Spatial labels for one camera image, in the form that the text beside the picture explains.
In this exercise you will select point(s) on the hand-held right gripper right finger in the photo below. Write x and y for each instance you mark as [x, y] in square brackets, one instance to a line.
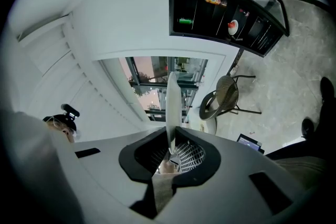
[231, 186]

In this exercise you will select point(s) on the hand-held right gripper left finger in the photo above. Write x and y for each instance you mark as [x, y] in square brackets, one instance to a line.
[105, 178]

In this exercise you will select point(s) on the white round plate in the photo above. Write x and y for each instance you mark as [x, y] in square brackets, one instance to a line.
[173, 107]

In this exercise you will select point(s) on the black cabinet fridge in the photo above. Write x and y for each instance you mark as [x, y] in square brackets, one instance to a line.
[204, 23]

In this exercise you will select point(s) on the small black monitor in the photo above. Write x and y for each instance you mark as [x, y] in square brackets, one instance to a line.
[249, 143]

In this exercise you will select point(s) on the person's head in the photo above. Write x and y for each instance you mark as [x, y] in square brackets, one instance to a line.
[65, 129]

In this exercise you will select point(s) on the black wicker chair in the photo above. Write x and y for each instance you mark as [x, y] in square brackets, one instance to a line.
[227, 91]

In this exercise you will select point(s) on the person's left black shoe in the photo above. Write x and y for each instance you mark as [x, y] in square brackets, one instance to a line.
[307, 128]

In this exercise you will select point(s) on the person's black shoe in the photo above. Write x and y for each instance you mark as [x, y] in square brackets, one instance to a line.
[307, 128]
[326, 91]

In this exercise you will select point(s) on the black framed window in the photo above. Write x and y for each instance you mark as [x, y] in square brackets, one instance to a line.
[147, 83]

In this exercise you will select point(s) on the clear bottle with red cap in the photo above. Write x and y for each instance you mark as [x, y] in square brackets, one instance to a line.
[199, 81]

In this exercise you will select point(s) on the person's black trousers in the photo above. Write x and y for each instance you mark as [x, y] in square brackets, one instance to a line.
[323, 126]

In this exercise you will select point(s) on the person's right black shoe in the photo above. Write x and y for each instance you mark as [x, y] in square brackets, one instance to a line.
[326, 91]

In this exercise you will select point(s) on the white plate with red food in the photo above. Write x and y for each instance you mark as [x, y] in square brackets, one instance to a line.
[232, 29]

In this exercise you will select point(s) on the green drink can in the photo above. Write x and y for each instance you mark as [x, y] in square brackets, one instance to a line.
[186, 21]

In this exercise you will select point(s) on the brown glass bottle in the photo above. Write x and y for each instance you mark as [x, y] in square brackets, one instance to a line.
[244, 13]

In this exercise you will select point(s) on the black head camera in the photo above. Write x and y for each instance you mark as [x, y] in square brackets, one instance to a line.
[70, 111]

